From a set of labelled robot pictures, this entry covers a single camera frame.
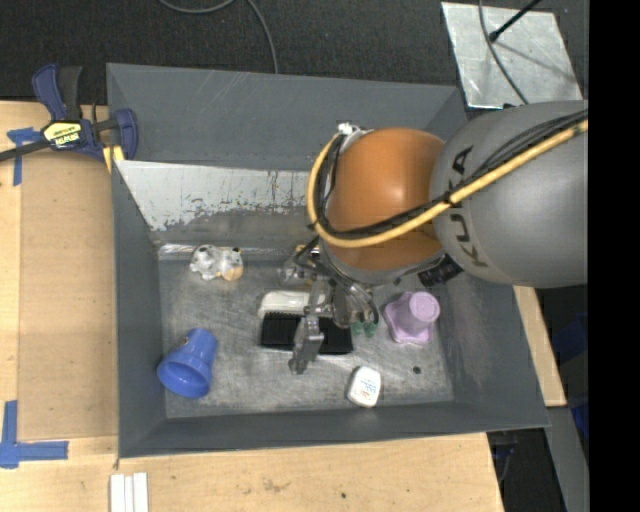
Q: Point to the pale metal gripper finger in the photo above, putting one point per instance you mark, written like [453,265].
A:
[305,357]
[311,327]

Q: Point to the white brush with black bristles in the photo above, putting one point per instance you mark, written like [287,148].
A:
[280,330]

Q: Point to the small white printed packet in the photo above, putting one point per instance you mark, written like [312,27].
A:
[365,386]

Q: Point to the grey metal bin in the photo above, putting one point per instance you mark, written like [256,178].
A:
[240,380]

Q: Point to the purple plastic cup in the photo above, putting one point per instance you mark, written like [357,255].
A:
[415,315]

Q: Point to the blue plastic cup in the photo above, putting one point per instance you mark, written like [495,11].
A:
[190,362]

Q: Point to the white toy animal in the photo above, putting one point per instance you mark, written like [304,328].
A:
[215,262]

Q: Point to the pale wood flat board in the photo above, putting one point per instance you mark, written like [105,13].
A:
[67,300]

